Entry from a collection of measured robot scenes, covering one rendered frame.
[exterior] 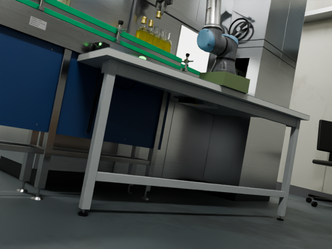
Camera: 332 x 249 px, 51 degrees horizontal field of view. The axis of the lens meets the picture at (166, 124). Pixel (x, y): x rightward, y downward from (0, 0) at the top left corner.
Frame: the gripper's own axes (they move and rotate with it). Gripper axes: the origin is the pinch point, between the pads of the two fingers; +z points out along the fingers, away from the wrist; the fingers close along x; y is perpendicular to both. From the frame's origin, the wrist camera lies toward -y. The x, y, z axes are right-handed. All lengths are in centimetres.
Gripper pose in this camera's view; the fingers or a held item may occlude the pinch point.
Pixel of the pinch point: (159, 13)
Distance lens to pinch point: 248.3
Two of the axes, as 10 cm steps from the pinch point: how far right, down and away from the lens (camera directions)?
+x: -7.2, -1.0, 6.9
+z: -1.8, 9.8, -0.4
